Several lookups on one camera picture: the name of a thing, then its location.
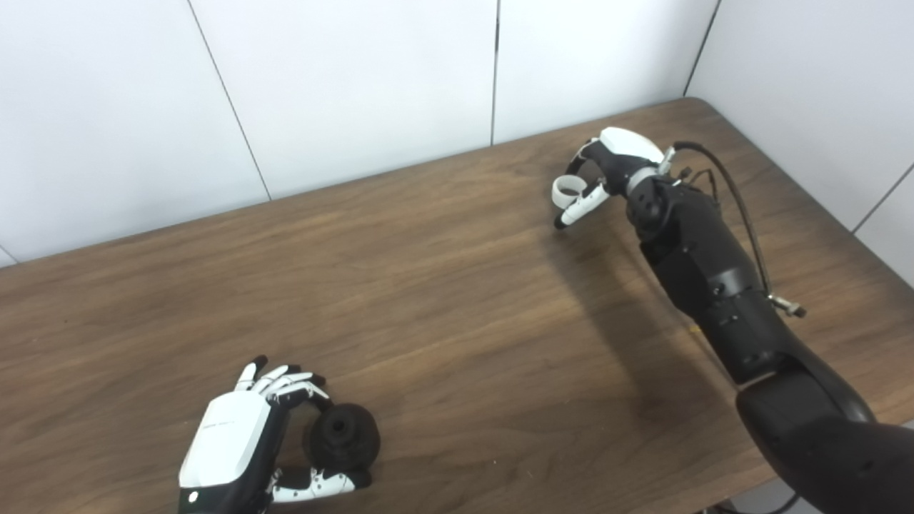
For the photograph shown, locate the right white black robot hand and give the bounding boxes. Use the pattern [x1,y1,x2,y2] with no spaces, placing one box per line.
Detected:
[553,127,676,231]

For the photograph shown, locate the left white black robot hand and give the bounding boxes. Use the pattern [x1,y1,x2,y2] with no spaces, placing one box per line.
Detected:
[177,355,372,514]

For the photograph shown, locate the white ring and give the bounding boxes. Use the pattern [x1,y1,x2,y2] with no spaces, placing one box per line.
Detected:
[552,175,588,211]

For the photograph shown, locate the round black part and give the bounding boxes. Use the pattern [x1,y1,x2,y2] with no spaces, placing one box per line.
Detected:
[302,403,381,475]

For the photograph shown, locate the right arm thin black wire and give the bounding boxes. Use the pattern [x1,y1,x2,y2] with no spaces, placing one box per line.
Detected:
[678,166,719,208]

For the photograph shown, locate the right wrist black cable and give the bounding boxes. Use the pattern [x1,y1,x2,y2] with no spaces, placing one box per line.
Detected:
[671,141,808,318]

